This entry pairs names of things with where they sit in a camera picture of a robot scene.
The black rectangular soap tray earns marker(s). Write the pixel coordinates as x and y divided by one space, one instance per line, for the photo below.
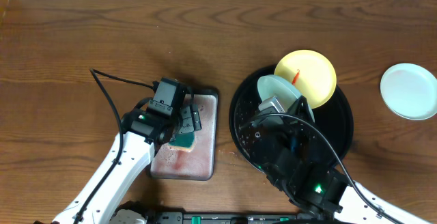
198 164

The light blue plate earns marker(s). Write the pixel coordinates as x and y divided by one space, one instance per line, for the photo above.
272 85

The green yellow sponge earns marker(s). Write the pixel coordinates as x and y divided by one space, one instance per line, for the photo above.
184 142

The pale green plate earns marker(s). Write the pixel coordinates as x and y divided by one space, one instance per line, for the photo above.
409 91

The black round tray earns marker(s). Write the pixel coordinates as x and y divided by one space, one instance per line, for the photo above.
334 119

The yellow plate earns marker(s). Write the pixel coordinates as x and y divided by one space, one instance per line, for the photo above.
311 73

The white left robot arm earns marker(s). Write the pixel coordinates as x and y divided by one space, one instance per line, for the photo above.
128 157

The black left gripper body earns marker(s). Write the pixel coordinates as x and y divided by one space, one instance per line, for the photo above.
188 121

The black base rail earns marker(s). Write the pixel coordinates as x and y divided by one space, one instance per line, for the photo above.
136 213

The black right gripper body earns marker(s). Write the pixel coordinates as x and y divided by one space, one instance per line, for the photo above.
294 147

